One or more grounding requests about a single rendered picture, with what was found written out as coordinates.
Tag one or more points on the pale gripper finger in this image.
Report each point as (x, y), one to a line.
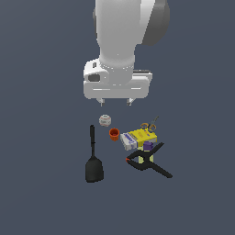
(101, 102)
(129, 102)

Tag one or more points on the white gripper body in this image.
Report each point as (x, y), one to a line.
(116, 87)

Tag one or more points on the white baseball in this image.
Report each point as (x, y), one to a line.
(105, 120)

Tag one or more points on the small orange cup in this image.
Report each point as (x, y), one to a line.
(114, 134)

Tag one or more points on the yellow and white box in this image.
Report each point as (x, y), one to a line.
(137, 138)

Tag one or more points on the purple-capped pale bottle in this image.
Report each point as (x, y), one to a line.
(147, 150)

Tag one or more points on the black spring clamp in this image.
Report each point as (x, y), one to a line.
(147, 160)

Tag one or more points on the black spatula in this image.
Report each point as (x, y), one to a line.
(93, 165)

